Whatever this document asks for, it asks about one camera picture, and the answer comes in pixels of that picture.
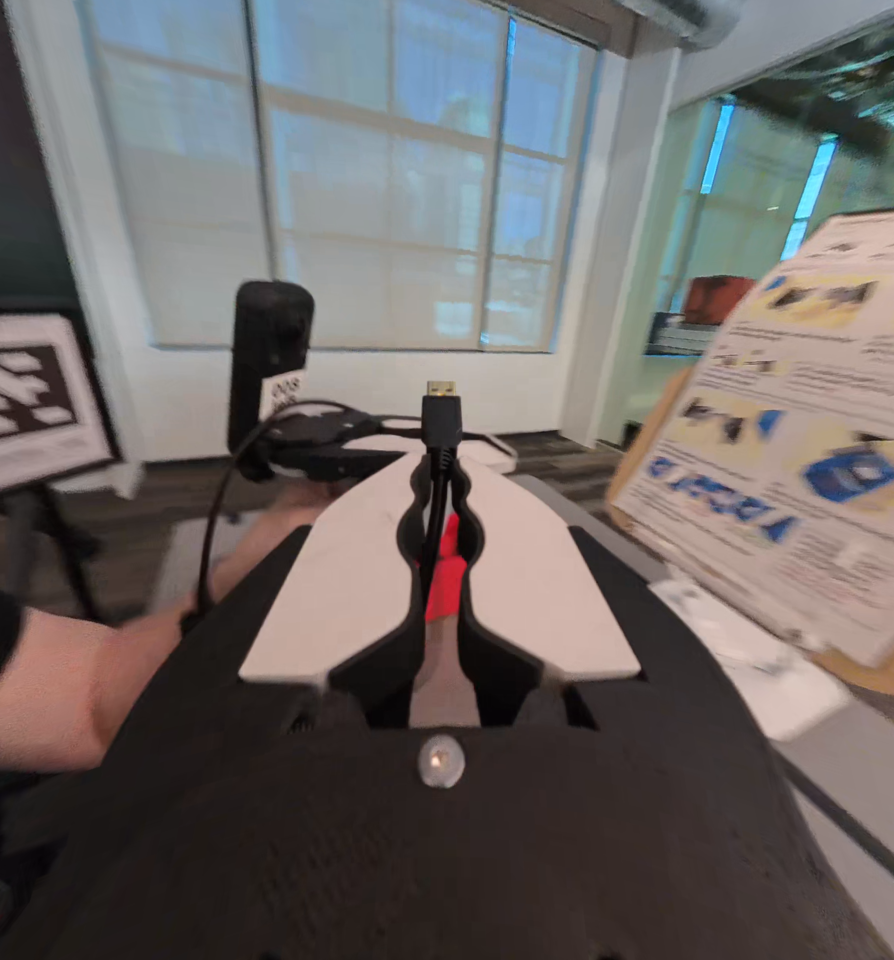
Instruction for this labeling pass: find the white board stand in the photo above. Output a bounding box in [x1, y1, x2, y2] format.
[649, 577, 853, 742]

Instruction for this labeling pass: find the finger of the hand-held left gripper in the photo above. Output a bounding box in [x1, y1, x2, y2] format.
[342, 431, 520, 475]

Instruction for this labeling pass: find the red-brown box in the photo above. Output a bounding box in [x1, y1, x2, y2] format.
[683, 276, 755, 325]

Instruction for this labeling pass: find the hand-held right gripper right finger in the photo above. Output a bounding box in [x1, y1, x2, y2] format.
[447, 452, 643, 729]

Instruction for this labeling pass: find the person's left forearm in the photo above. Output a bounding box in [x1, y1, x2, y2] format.
[0, 596, 200, 774]

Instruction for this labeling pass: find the large window with blinds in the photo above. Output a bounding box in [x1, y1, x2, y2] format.
[79, 0, 601, 354]

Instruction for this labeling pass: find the instruction poster board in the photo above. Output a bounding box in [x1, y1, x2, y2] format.
[604, 206, 894, 699]

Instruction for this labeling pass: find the red plastic bin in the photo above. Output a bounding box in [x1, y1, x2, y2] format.
[423, 513, 469, 624]

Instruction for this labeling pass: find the silver round air duct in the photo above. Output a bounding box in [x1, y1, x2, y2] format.
[615, 0, 763, 50]

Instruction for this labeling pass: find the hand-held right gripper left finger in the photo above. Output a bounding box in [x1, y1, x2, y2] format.
[238, 450, 436, 729]

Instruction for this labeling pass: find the black USB cable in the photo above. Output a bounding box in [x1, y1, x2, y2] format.
[417, 381, 466, 594]

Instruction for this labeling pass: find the thin black hub cable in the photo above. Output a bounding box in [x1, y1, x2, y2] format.
[192, 399, 427, 631]

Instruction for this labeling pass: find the person's left hand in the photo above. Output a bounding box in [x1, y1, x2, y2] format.
[208, 480, 339, 601]

